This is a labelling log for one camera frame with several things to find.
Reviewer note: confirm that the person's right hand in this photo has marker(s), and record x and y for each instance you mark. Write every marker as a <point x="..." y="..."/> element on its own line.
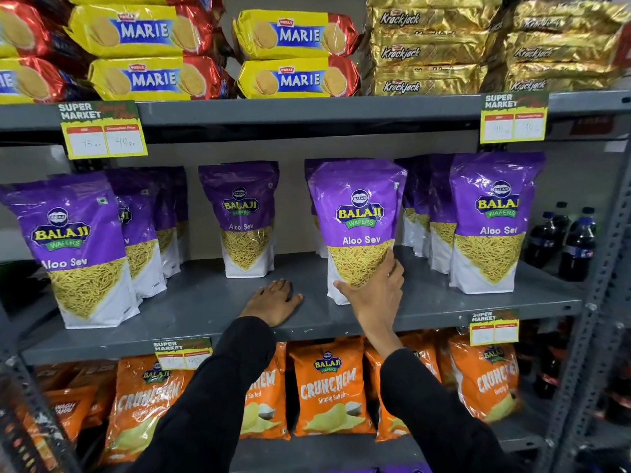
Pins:
<point x="377" y="302"/>

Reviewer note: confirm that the person's left hand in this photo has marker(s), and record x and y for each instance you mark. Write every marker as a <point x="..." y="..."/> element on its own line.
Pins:
<point x="268" y="306"/>

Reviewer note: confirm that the person's left thumb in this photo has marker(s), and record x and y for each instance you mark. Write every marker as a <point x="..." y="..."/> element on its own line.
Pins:
<point x="295" y="302"/>

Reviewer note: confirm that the person's right thumb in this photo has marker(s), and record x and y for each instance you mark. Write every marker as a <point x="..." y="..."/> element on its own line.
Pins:
<point x="349" y="289"/>

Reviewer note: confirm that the purple snack packet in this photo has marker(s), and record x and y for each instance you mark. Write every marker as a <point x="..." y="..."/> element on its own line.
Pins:
<point x="357" y="211"/>

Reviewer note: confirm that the person's left forearm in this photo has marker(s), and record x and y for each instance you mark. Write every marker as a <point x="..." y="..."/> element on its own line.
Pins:
<point x="217" y="398"/>

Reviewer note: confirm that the person's right forearm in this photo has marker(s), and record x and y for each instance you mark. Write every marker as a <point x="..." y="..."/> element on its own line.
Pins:
<point x="429" y="413"/>

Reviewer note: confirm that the row of orange chip bags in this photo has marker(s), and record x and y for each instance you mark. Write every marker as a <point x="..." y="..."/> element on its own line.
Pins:
<point x="330" y="389"/>

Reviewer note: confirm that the grey metal shelf rack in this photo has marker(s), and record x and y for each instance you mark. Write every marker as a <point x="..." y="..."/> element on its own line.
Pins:
<point x="197" y="300"/>
<point x="614" y="315"/>

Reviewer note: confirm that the yellow shelf price tag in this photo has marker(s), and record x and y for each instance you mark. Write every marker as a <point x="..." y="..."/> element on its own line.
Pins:
<point x="183" y="353"/>
<point x="494" y="329"/>
<point x="513" y="119"/>
<point x="103" y="132"/>

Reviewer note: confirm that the dark cola bottle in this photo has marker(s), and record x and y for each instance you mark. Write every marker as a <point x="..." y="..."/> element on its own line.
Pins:
<point x="562" y="222"/>
<point x="548" y="371"/>
<point x="588" y="212"/>
<point x="541" y="243"/>
<point x="577" y="253"/>

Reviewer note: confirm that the dark orange snack bag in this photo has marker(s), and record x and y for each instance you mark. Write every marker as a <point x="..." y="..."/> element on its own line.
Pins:
<point x="69" y="408"/>
<point x="101" y="384"/>

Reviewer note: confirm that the row of purple packets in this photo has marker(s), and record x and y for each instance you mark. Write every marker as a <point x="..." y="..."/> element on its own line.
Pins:
<point x="74" y="241"/>

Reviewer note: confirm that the stack of gold biscuit packets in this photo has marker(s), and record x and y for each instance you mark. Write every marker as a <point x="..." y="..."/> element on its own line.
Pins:
<point x="429" y="49"/>

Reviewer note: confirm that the stack of yellow biscuit packets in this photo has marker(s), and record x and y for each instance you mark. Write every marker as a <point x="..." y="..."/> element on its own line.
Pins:
<point x="143" y="31"/>

